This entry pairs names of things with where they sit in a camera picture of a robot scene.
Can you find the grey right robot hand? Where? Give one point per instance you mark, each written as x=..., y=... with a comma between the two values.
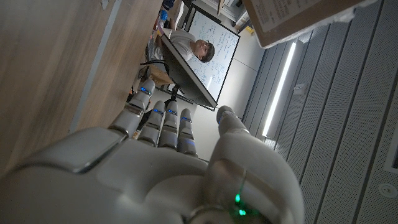
x=140, y=180

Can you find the black computer monitor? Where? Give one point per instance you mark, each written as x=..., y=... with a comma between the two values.
x=183, y=74

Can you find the seated person in grey shirt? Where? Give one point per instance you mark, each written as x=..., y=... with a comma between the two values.
x=199, y=48

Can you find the whiteboard with writing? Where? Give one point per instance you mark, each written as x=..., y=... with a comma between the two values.
x=217, y=53

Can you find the long ceiling light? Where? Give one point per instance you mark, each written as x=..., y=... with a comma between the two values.
x=278, y=90

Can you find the open cardboard box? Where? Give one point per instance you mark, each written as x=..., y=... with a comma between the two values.
x=295, y=18

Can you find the round ceiling fixture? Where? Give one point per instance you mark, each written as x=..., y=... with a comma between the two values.
x=388, y=190

